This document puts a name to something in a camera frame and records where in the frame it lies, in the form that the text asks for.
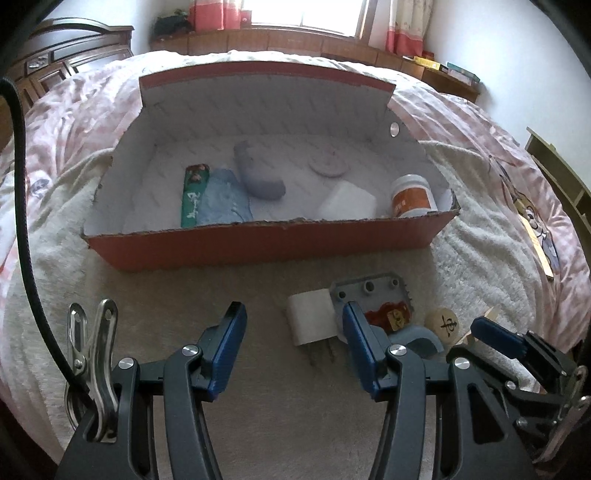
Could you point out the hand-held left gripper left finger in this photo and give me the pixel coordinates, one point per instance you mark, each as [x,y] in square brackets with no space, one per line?
[228,350]

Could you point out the pink printed bed sheet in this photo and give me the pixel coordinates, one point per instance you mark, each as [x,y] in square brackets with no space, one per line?
[69,92]

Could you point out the light wooden shelf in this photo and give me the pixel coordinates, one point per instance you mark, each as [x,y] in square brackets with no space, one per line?
[563,175]

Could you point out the grey cylinder part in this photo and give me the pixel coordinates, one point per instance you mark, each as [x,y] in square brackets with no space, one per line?
[258,180]

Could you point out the metal spring clip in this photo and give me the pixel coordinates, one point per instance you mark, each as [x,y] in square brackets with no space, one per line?
[99,369]

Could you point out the yellow book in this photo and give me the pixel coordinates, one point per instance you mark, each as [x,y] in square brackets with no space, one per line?
[429,63]

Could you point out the white earbud case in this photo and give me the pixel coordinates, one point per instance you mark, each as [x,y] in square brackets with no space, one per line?
[346,201]

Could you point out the green book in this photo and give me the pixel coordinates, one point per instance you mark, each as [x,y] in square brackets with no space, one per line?
[461,71]

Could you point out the red cardboard box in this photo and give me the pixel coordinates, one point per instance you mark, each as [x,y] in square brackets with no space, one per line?
[254,244]

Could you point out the blue correction tape dispenser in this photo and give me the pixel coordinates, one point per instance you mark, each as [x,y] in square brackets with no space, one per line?
[224,198]

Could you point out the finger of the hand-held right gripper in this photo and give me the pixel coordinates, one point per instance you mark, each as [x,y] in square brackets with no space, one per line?
[496,337]
[480,360]

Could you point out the grey plate with holes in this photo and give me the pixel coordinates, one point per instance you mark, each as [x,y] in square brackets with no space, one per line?
[369,286]

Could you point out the window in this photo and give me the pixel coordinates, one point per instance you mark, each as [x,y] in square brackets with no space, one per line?
[304,16]

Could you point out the green cartoon lighter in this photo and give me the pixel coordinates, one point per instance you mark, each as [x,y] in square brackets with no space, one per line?
[194,198]

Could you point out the red decorated magnet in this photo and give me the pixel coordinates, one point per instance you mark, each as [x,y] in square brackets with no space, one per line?
[385,316]

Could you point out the pink patterned curtain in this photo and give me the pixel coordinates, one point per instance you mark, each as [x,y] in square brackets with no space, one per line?
[217,14]
[408,27]

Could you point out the small wooden block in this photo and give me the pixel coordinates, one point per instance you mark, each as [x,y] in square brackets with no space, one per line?
[491,314]

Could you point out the white bottle orange label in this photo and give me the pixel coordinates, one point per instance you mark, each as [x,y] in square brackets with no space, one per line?
[413,196]

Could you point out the white charger plug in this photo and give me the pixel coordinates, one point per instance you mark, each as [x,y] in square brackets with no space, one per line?
[309,318]

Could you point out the round wooden chess piece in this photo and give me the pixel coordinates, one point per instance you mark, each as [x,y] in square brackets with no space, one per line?
[443,325]

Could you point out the dark green object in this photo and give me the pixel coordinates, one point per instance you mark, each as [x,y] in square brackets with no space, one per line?
[173,24]

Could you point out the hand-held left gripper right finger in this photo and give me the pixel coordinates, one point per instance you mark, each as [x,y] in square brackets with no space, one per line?
[358,350]

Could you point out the round pale pink disc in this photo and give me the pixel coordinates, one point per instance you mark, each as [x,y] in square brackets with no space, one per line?
[328,164]

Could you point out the dark wooden headboard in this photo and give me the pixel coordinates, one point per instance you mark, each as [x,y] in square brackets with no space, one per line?
[69,60]

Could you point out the white fleece blanket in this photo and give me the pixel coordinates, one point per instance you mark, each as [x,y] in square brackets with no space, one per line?
[231,286]

